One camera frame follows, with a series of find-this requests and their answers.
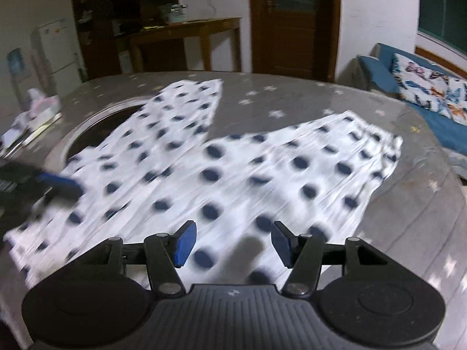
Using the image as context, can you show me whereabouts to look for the wooden side table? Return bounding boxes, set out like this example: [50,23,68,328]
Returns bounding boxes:
[129,17,243,74]

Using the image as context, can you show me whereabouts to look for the teal container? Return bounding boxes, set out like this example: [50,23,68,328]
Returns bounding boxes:
[166,3,188,22]

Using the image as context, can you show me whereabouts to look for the grey star-print tablecloth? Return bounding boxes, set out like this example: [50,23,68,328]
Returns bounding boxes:
[0,72,467,350]

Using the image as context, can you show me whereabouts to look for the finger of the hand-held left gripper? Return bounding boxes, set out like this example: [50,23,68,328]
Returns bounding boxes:
[34,169,84,205]

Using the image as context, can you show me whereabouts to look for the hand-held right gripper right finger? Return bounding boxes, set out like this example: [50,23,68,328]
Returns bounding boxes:
[272,220,387,298]

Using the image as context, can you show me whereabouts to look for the blue sofa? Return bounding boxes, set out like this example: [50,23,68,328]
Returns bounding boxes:
[358,43,467,157]

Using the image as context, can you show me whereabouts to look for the white appliance with blue panel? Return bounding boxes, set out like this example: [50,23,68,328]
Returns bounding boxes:
[6,48,28,95]

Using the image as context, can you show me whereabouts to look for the butterfly print pillow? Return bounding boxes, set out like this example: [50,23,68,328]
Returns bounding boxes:
[390,53,467,123]

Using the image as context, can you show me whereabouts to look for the brown wooden door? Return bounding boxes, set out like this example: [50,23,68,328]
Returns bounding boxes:
[248,0,341,81]

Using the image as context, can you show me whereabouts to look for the white polka dot pants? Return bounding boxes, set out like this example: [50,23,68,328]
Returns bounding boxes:
[4,78,404,288]

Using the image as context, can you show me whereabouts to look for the white refrigerator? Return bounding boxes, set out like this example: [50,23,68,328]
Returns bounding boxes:
[31,16,86,84]

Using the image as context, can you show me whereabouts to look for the pink white tissue pack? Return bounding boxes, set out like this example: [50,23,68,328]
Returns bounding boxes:
[22,87,62,125]

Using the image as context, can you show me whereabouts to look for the green framed window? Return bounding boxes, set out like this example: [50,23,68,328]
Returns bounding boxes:
[418,0,467,55]

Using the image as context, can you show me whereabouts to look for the dark wooden cabinet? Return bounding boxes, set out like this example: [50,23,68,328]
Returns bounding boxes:
[71,0,179,81]

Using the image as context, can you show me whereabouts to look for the round metal-rimmed table recess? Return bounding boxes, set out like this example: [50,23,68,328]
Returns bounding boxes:
[60,97,154,168]

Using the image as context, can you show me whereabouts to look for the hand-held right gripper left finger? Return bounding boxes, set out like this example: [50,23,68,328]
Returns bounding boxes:
[78,220,198,298]

